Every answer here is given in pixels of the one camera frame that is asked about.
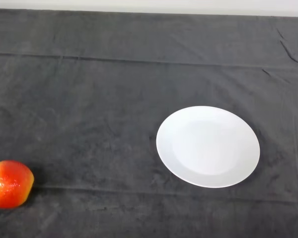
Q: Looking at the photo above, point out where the white round plate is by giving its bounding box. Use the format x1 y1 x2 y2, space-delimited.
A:
155 106 261 188

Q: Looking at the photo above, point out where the red yellow apple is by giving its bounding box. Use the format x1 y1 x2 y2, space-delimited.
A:
0 160 35 209

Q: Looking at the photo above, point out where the black table cloth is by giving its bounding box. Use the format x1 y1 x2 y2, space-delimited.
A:
0 8 298 238

